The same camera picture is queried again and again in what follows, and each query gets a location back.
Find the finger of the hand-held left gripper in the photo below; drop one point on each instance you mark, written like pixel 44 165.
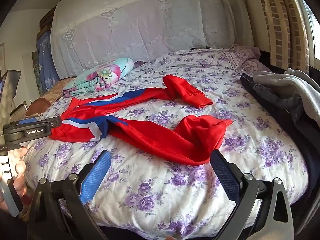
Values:
pixel 32 131

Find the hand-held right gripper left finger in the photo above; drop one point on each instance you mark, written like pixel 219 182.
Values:
pixel 96 177

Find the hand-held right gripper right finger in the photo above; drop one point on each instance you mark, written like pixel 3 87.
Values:
pixel 225 177

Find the red striped sweatshirt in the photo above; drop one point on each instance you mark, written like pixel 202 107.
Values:
pixel 150 140

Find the person's left hand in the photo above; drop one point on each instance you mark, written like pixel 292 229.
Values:
pixel 20 167

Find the brown orange pillow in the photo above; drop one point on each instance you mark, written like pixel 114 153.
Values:
pixel 47 96

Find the bed with purple floral sheet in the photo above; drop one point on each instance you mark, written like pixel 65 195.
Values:
pixel 175 192

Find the blue printed cloth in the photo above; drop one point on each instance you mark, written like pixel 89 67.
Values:
pixel 46 62

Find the dark garment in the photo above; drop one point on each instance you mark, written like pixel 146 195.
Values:
pixel 272 100

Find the folded teal floral blanket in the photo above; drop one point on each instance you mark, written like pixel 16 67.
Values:
pixel 105 76

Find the wooden wardrobe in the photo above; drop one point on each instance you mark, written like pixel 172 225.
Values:
pixel 50 17

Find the grey garment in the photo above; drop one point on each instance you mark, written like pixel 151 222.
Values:
pixel 290 85

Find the purple floral pillow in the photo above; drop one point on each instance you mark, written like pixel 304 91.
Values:
pixel 245 55

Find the white lace cover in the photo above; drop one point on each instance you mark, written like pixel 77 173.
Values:
pixel 140 25

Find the beige checked curtain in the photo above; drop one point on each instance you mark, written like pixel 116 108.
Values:
pixel 280 22

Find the window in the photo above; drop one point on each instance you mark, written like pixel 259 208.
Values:
pixel 313 30

